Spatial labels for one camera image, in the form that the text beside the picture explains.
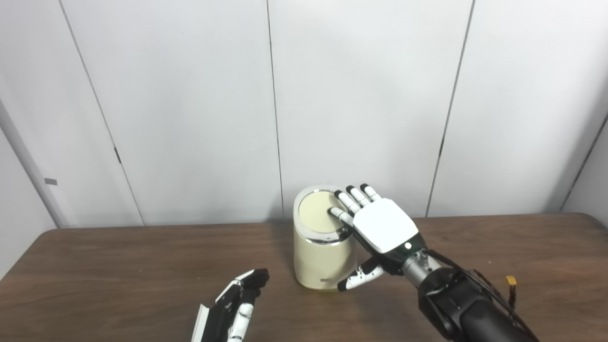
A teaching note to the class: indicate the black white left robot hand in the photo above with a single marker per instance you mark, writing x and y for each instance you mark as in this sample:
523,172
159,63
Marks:
223,318

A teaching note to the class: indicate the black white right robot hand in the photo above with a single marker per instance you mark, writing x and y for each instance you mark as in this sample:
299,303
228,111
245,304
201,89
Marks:
384,223

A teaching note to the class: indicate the cream round bin lid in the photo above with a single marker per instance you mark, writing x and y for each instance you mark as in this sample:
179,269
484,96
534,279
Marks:
316,211

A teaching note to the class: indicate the cream-colored bin body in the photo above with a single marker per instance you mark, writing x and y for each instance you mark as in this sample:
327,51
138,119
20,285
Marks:
318,261

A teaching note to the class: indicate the gray tape label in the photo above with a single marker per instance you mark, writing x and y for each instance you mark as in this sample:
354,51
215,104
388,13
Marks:
51,181

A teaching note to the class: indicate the black wall panel clip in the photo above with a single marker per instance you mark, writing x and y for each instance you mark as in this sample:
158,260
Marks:
117,155

